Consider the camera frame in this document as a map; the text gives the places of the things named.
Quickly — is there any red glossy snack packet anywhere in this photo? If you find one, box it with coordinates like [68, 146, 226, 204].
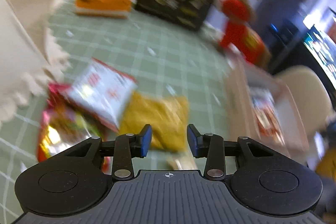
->
[37, 83, 106, 162]

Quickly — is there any cream canvas bag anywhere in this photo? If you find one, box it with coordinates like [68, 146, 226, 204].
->
[1, 0, 70, 123]

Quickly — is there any white red snack packet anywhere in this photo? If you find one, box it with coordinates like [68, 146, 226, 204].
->
[62, 58, 137, 132]

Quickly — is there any beige rice cracker packet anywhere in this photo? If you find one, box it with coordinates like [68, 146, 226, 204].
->
[167, 153, 198, 170]

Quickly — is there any pink open box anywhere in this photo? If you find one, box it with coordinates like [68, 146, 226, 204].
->
[224, 55, 309, 159]

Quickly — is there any red plush horse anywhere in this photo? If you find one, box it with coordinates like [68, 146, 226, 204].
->
[216, 0, 271, 69]

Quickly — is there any beige chair right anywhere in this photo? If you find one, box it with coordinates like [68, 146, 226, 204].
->
[275, 65, 335, 139]

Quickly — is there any green checked tablecloth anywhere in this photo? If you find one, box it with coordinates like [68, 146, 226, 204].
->
[1, 0, 229, 223]

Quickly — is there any yellow snack packet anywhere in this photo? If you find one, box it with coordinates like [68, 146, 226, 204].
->
[118, 92, 189, 152]

